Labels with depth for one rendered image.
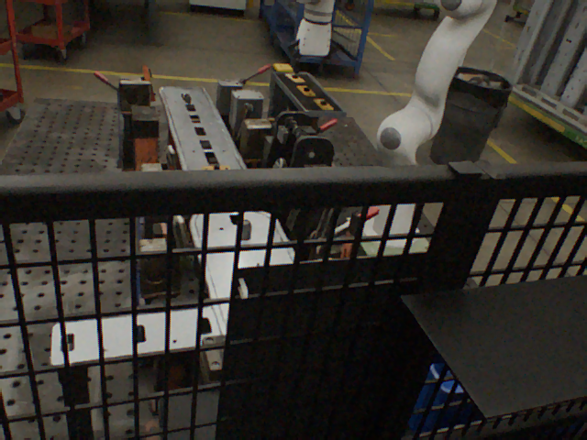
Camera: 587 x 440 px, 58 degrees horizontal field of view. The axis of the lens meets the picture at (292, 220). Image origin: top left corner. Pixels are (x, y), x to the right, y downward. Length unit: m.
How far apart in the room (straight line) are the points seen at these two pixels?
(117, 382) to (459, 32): 1.21
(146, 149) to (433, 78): 0.93
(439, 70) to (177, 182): 1.21
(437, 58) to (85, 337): 1.08
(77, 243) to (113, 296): 0.28
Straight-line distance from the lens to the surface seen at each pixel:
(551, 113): 5.60
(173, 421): 0.86
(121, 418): 1.28
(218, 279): 1.14
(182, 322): 1.04
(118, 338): 1.01
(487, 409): 0.42
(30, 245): 1.78
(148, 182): 0.35
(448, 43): 1.49
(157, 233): 1.28
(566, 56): 6.00
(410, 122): 1.53
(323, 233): 1.15
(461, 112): 4.21
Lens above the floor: 1.72
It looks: 32 degrees down
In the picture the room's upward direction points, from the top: 10 degrees clockwise
